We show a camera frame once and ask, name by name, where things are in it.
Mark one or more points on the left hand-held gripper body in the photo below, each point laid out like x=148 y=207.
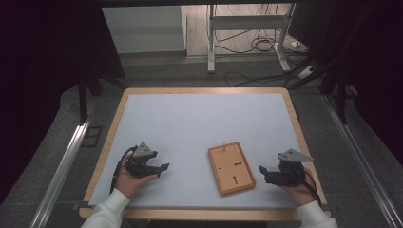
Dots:
x=139 y=164

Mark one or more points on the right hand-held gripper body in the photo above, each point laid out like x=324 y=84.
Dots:
x=290 y=172

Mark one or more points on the wooden picture frame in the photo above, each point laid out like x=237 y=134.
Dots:
x=231 y=167

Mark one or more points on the person's right hand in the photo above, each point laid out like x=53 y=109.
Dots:
x=299 y=193

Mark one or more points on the person's left hand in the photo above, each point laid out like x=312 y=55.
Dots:
x=128 y=185

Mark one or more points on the white table mat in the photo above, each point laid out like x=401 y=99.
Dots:
x=190 y=126

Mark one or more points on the dark floor grate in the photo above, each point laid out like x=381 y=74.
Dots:
x=92 y=136

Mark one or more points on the black metal stand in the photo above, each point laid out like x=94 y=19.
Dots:
x=341 y=101
x=83 y=101

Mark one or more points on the white power strip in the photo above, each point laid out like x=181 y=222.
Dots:
x=305 y=72

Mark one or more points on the aluminium rail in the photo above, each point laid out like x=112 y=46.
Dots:
x=361 y=155
x=63 y=167

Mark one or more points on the white metal desk frame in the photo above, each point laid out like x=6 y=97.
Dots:
x=247 y=22

